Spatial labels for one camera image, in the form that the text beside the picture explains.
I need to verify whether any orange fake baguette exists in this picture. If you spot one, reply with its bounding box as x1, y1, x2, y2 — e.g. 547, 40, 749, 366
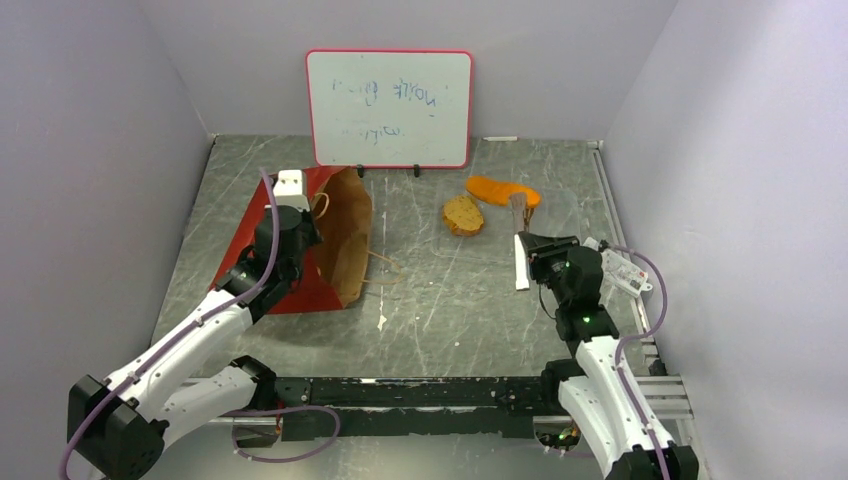
465, 176, 542, 208

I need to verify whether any red paper bag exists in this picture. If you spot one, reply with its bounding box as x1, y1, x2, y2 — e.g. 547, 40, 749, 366
209, 165, 405, 315

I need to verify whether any orange fake bread piece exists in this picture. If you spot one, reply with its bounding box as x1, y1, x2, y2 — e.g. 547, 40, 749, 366
442, 195, 485, 237

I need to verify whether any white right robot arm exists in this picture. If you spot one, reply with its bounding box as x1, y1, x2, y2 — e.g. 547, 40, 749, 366
508, 193, 700, 479

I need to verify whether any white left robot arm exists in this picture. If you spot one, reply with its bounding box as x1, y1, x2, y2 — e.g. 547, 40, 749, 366
60, 204, 320, 479

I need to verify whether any white printed card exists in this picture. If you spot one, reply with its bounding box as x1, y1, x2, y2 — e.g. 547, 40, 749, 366
602, 249, 653, 298

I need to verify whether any pink framed whiteboard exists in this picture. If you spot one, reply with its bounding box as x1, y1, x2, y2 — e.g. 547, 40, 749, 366
305, 49, 474, 169

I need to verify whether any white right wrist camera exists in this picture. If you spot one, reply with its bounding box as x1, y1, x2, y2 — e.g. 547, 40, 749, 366
582, 237, 602, 251

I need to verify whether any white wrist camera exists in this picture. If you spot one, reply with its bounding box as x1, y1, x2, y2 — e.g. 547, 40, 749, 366
582, 237, 602, 251
273, 169, 311, 212

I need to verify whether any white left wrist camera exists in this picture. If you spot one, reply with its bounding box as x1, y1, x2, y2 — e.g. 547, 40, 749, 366
273, 169, 311, 212

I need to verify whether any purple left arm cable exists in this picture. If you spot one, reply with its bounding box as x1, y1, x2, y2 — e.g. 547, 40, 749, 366
59, 168, 281, 480

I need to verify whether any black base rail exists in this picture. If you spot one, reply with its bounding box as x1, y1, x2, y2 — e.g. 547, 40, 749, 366
245, 375, 581, 448

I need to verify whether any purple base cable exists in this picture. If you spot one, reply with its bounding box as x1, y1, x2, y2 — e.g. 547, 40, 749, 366
231, 405, 342, 464

